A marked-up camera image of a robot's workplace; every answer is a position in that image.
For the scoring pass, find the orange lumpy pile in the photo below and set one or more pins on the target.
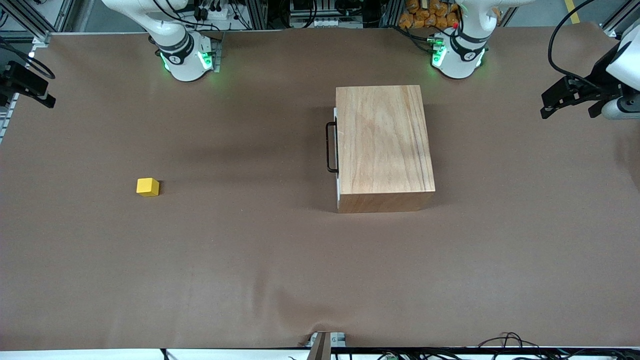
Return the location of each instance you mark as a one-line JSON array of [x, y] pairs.
[[427, 15]]

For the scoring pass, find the white power strip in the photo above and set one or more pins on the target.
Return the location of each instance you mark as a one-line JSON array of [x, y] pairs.
[[215, 11]]

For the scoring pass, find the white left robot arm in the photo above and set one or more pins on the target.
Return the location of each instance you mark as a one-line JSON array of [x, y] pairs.
[[462, 55]]

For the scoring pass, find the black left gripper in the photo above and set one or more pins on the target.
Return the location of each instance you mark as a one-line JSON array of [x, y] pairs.
[[598, 79]]

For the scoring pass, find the aluminium frame profile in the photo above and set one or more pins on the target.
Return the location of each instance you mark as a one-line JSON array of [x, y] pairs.
[[256, 15], [614, 25], [40, 36]]

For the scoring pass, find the white perforated side rail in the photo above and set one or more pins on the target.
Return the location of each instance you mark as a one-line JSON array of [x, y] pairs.
[[5, 125]]

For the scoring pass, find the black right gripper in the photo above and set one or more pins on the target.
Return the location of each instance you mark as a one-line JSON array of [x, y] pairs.
[[11, 81]]

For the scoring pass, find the wooden cabinet box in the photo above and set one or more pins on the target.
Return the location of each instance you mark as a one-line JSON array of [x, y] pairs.
[[385, 145]]

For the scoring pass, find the yellow wooden block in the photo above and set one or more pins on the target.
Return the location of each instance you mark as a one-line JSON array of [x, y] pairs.
[[147, 187]]

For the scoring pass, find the metal table edge bracket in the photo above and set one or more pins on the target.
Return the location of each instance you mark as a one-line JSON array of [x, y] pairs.
[[320, 347]]

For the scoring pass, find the brown table cover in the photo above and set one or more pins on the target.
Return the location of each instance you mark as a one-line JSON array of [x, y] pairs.
[[320, 260]]

